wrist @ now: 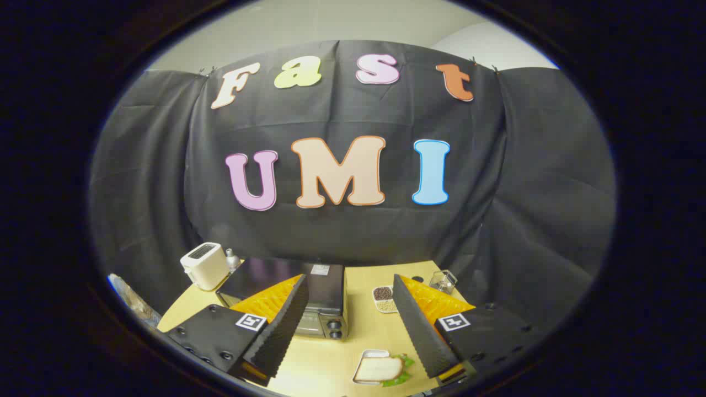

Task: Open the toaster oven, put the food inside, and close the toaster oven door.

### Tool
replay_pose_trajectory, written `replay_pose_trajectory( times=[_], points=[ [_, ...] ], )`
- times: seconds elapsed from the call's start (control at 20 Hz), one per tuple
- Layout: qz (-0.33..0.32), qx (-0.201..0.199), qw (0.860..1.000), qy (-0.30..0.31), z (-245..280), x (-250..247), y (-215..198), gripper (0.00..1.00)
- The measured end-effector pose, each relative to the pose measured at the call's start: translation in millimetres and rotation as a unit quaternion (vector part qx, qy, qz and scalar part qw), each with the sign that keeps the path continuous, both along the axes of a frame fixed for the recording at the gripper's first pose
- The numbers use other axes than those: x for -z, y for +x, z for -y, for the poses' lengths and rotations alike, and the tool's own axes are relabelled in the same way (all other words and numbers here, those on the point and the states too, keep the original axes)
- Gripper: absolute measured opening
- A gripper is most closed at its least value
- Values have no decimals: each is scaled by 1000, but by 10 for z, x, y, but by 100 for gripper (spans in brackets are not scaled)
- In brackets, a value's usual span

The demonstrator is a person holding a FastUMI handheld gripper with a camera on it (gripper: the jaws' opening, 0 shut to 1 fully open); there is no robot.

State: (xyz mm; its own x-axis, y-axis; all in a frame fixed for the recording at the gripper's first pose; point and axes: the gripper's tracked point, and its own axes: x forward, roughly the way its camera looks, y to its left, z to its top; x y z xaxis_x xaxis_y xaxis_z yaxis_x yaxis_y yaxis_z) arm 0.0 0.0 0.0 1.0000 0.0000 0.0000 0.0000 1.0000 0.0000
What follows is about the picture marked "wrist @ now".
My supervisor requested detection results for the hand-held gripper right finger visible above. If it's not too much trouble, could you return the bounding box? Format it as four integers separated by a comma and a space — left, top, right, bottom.
392, 273, 540, 388

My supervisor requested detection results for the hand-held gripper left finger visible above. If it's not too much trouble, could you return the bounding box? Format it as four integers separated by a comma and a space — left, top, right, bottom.
164, 273, 311, 388

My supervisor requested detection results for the black toaster oven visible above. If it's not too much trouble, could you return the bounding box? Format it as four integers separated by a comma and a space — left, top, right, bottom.
215, 256, 350, 340

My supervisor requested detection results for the white bread lettuce sandwich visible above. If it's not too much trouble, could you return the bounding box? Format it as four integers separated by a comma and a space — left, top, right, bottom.
354, 354, 415, 388

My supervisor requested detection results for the white pop-up toaster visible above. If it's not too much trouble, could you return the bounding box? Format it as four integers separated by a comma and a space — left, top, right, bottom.
180, 242, 230, 292

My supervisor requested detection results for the white divided dish with beans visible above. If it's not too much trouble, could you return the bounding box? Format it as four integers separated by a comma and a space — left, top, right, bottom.
372, 285, 399, 314

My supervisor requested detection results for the white rectangular plate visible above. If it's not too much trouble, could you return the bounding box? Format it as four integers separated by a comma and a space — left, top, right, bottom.
352, 349, 393, 385

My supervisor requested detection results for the mottled grey brown object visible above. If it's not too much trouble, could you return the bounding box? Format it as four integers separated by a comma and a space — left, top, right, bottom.
107, 273, 162, 327

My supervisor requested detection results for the black backdrop cloth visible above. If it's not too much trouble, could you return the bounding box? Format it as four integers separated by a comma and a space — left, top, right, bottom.
89, 40, 617, 331

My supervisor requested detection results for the small wire basket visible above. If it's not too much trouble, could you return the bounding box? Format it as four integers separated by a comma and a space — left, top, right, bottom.
429, 269, 458, 295

